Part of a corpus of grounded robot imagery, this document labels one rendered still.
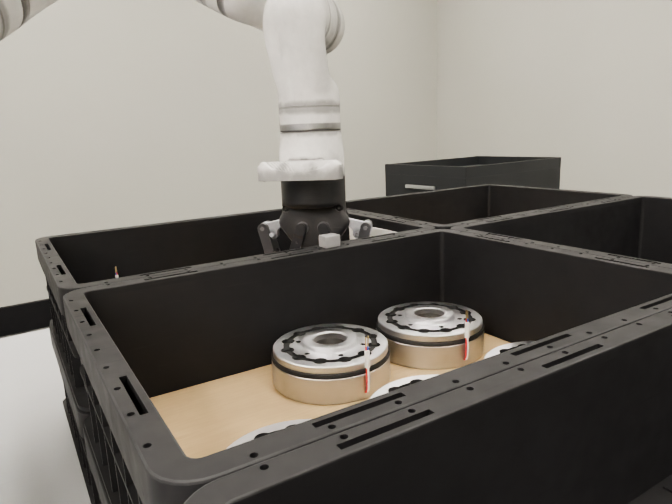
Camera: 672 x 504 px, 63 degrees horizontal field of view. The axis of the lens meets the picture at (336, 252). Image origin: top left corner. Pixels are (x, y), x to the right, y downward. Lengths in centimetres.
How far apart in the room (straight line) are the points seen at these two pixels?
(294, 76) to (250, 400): 34
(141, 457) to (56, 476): 47
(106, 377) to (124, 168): 332
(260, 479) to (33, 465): 54
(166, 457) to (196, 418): 24
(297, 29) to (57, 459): 53
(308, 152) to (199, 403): 29
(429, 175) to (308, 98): 161
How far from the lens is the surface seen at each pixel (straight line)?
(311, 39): 60
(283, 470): 20
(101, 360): 32
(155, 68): 369
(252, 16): 68
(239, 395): 48
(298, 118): 61
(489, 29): 469
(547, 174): 246
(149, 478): 22
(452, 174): 210
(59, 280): 51
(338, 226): 63
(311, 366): 44
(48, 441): 76
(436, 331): 51
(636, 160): 400
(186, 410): 47
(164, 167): 367
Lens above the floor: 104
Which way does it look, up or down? 12 degrees down
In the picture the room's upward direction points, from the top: 2 degrees counter-clockwise
